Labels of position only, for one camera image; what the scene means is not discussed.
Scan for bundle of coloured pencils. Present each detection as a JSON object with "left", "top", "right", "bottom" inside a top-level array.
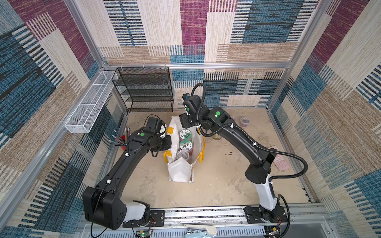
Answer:
[{"left": 109, "top": 126, "right": 131, "bottom": 148}]

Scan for red metal pencil bucket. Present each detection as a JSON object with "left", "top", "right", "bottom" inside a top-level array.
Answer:
[{"left": 120, "top": 135, "right": 126, "bottom": 150}]

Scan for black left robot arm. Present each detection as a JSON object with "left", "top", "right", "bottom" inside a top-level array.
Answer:
[{"left": 82, "top": 130, "right": 172, "bottom": 230}]

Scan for black wire mesh shelf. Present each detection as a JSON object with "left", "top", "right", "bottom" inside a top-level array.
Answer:
[{"left": 112, "top": 67, "right": 174, "bottom": 113}]

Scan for white wire mesh basket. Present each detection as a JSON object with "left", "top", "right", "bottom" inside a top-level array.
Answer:
[{"left": 64, "top": 71, "right": 115, "bottom": 133}]

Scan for pink calculator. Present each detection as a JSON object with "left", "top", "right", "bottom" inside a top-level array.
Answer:
[{"left": 273, "top": 153, "right": 290, "bottom": 172}]

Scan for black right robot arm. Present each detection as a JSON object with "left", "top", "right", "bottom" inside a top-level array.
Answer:
[{"left": 180, "top": 106, "right": 279, "bottom": 218}]

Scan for white canvas tote bag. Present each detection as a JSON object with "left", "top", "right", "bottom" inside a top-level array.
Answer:
[{"left": 164, "top": 116, "right": 205, "bottom": 182}]

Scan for clear seed jar purple contents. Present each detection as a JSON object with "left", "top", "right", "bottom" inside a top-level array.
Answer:
[{"left": 176, "top": 150, "right": 191, "bottom": 161}]

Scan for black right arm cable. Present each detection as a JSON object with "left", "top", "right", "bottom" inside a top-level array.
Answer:
[{"left": 190, "top": 83, "right": 309, "bottom": 181}]

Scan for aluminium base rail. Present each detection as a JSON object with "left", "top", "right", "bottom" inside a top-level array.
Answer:
[{"left": 74, "top": 203, "right": 339, "bottom": 238}]

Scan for white handle tool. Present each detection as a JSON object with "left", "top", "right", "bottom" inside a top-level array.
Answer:
[{"left": 184, "top": 224, "right": 217, "bottom": 238}]

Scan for clear seed jar dark contents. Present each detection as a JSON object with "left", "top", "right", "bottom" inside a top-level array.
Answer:
[{"left": 240, "top": 117, "right": 250, "bottom": 129}]

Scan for green label seed jar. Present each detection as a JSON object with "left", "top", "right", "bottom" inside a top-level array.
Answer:
[{"left": 212, "top": 134, "right": 222, "bottom": 140}]

